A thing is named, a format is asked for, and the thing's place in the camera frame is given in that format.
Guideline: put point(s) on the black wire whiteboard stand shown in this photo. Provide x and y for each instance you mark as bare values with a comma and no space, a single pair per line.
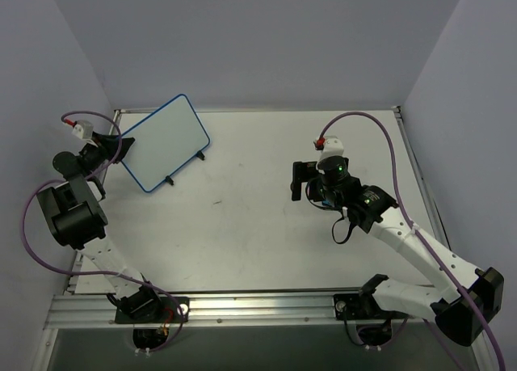
200,155

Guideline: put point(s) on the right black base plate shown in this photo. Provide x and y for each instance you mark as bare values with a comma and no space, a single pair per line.
350,307

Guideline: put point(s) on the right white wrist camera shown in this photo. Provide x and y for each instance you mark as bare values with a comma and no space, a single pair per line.
328,147

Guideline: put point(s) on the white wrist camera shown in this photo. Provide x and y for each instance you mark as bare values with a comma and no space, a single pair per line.
83,129
328,147

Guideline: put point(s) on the blue framed small whiteboard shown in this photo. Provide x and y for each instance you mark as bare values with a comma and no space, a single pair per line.
165,141

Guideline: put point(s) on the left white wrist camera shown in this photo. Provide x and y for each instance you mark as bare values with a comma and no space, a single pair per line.
83,129

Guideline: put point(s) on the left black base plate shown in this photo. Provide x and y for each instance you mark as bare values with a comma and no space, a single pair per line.
162,311

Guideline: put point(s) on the aluminium front rail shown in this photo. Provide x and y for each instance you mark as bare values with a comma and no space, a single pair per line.
255,309

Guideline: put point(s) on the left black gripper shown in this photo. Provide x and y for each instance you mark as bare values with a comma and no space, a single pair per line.
109,145

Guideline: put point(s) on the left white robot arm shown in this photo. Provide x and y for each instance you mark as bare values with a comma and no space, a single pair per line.
75,218

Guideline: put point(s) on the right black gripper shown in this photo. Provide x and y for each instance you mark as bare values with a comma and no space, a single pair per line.
303,179

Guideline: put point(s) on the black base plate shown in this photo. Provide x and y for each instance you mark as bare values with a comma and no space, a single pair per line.
162,311
350,307

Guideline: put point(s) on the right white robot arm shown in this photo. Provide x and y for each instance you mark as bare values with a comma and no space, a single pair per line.
461,296

